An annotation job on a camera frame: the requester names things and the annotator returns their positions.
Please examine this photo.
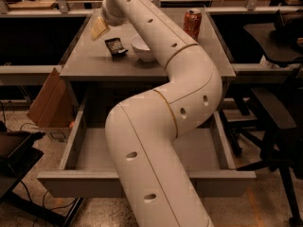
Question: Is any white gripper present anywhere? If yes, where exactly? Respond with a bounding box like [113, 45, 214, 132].
[90, 0, 127, 41]

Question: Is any black rxbar chocolate wrapper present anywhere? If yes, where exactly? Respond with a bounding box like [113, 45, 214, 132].
[105, 38, 128, 57]

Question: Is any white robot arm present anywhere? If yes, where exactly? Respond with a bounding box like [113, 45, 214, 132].
[102, 0, 223, 227]

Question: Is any grey counter cabinet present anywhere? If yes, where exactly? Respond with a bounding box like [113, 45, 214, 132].
[59, 7, 237, 128]

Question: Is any open grey top drawer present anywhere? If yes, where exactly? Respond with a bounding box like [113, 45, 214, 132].
[38, 86, 256, 198]

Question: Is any white bowl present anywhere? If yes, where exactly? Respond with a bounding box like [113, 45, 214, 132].
[131, 34, 155, 61]

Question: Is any orange soda can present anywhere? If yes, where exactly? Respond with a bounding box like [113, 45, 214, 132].
[183, 9, 202, 41]

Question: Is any brown cardboard box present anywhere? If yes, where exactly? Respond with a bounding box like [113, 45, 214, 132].
[27, 69, 75, 143]

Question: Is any black table at left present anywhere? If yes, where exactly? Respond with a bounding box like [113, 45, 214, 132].
[0, 131, 83, 227]

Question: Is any black office chair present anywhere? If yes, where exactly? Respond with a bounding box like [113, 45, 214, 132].
[233, 9, 303, 227]

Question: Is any black floor cable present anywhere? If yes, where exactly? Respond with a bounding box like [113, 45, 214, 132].
[18, 180, 80, 227]

